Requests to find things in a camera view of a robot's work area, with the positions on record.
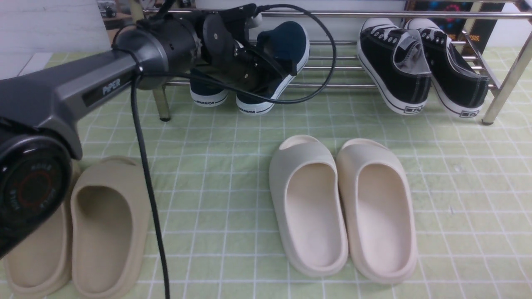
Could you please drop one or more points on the tan slipper, left of pair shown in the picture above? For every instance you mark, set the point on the tan slipper, left of pair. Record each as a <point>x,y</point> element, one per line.
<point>41,264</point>

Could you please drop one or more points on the black canvas sneaker, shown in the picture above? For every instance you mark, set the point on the black canvas sneaker,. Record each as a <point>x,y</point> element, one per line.
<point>395,61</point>
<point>460,89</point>

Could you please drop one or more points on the dark poster with orange text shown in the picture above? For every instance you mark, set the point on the dark poster with orange text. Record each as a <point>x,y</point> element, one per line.
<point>480,31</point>

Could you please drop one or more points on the tan slipper, right of pair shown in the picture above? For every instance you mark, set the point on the tan slipper, right of pair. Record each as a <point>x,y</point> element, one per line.
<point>110,214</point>

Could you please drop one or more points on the cream slipper, of pair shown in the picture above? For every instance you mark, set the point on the cream slipper, of pair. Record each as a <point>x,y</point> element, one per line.
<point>378,210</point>
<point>303,181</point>

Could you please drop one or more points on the cream slipper, right of pair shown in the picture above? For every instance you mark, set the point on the cream slipper, right of pair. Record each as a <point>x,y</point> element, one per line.
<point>378,210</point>

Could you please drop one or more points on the black canvas sneaker, right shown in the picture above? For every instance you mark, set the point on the black canvas sneaker, right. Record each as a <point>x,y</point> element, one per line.
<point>460,89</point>

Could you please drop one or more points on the black canvas sneaker, left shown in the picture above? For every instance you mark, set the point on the black canvas sneaker, left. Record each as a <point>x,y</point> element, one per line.
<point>395,61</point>

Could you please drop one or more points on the tan slipper, of pair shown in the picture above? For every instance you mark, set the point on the tan slipper, of pair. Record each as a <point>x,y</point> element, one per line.
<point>41,264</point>
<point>110,214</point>

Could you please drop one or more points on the navy sneaker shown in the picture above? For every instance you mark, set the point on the navy sneaker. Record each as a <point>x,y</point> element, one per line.
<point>288,45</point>
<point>206,95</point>

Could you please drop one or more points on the cream slipper, left of pair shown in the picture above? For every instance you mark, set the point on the cream slipper, left of pair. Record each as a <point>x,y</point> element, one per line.
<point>303,181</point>

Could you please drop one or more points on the chrome metal shoe rack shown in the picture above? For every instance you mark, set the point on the chrome metal shoe rack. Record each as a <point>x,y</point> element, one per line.
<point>500,90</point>

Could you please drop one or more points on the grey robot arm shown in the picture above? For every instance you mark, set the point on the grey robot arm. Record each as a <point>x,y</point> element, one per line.
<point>40,111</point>

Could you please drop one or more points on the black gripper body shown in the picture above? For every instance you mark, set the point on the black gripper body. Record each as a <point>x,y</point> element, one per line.
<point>227,54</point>

